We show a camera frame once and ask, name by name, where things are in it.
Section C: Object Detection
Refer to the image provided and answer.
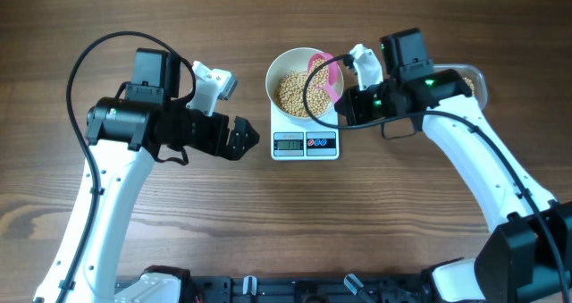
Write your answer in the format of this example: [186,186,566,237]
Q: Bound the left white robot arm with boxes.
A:
[34,48,259,302]

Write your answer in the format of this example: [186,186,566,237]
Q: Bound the pink plastic scoop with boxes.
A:
[307,53,340,103]

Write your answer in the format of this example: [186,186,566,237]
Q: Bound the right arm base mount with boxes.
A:
[421,257,486,303]

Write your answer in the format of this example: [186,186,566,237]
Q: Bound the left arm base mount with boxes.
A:
[114,265,199,303]

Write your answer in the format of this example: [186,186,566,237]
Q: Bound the white bowl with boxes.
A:
[265,47,344,120]

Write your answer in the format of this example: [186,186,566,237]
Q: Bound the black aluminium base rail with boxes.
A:
[192,274,433,303]

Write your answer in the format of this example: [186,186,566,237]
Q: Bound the clear plastic container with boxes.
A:
[434,63,488,110]

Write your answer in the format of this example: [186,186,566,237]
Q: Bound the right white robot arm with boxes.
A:
[335,29,571,302]

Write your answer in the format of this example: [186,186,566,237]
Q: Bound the white digital kitchen scale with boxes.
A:
[271,105,341,161]

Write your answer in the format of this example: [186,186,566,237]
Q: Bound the soybeans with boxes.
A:
[274,71,331,118]

